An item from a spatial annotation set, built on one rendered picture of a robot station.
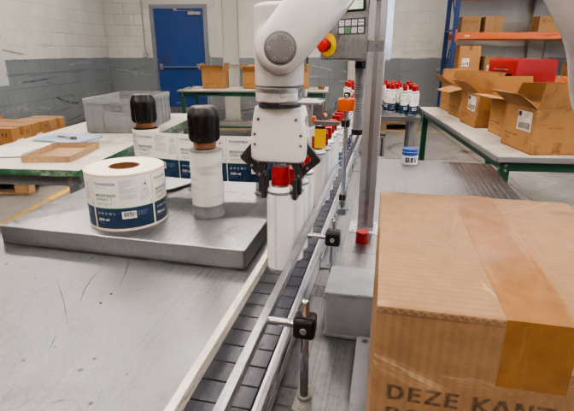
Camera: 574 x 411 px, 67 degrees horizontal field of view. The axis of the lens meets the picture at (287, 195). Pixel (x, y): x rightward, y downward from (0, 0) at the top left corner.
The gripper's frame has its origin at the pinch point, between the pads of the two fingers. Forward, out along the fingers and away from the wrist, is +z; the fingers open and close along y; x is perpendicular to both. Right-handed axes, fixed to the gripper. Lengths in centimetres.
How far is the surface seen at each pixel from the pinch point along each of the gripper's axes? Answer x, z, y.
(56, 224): -14, 19, 64
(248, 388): 30.0, 18.8, -2.7
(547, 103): -176, 2, -99
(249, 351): 32.7, 10.6, -4.1
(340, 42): -45, -26, -5
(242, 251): -10.1, 19.0, 11.6
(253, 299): 8.9, 18.7, 3.1
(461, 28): -739, -61, -129
